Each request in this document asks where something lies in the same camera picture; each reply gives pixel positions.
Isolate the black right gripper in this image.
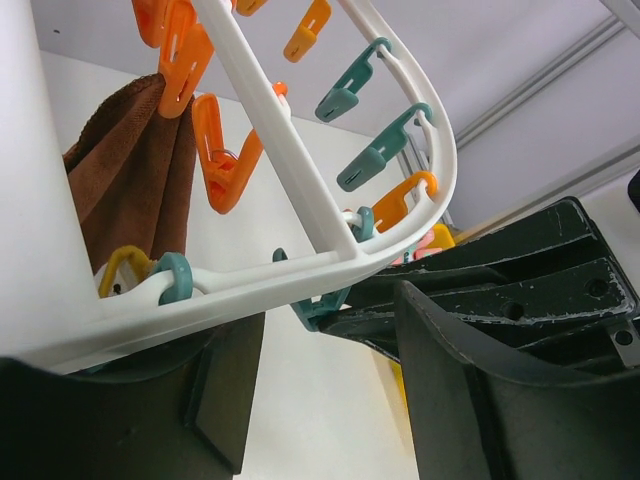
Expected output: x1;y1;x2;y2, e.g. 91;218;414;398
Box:
319;197;639;375

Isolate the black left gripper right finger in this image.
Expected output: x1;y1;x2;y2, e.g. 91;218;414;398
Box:
394;281;639;479

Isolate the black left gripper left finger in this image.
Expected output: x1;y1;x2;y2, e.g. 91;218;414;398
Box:
1;314;264;479

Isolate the white round clip hanger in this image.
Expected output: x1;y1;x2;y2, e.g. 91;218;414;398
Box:
1;1;457;373

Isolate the teal clip lower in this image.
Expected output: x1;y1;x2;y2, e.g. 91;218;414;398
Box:
336;102;432;192

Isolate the teal clip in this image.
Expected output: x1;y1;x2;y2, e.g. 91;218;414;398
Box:
315;37;392;123
336;102;432;192

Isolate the orange open clip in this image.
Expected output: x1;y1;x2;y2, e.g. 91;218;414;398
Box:
192;94;264;215

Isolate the brown sock on hanger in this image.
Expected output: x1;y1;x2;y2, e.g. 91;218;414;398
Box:
63;74;196;271

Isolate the teal clip upper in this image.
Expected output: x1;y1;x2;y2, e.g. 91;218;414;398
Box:
315;37;392;123

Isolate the orange clip holding brown sock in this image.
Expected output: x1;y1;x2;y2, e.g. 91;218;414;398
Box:
158;1;214;119

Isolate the yellow plastic bin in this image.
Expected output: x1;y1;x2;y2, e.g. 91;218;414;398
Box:
389;223;456;405

